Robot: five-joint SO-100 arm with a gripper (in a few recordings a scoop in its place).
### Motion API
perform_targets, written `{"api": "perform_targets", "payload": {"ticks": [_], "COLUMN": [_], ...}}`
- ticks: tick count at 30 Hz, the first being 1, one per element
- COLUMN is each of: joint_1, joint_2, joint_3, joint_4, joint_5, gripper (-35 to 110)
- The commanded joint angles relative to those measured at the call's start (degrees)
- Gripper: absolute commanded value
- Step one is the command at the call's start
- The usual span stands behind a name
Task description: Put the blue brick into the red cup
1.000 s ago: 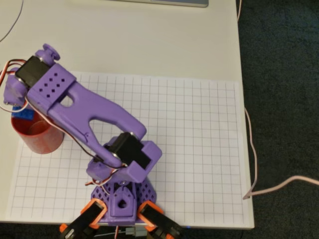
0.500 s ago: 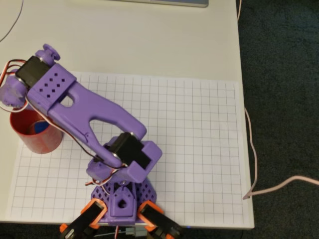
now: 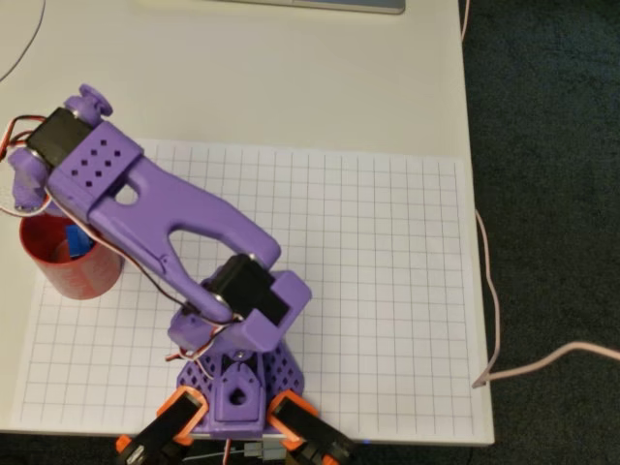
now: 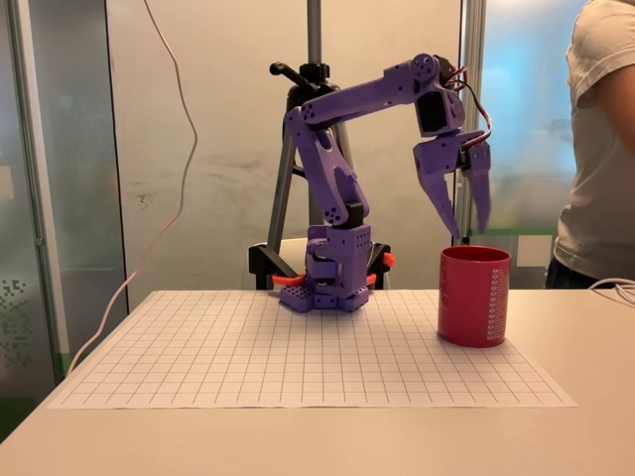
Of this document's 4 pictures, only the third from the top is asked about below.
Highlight grey cable connector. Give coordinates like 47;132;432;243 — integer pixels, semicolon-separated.
243;439;288;462

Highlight red white black servo wires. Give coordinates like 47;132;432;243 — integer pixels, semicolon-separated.
0;113;243;384

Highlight thin dark cable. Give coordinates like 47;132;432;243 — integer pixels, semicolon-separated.
0;0;47;83

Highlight blue toy brick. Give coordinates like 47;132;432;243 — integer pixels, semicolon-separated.
66;224;97;262

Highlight orange black clamp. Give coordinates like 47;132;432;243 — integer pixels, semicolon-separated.
267;389;360;465
114;385;210;465

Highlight red plastic cup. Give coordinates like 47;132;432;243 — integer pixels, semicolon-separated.
18;214;125;301

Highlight pink cable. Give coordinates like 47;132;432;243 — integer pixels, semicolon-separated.
458;0;620;389

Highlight silver laptop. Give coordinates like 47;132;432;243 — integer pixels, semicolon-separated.
206;0;406;16

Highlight white grid paper sheet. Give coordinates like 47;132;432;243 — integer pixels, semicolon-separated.
9;139;488;445

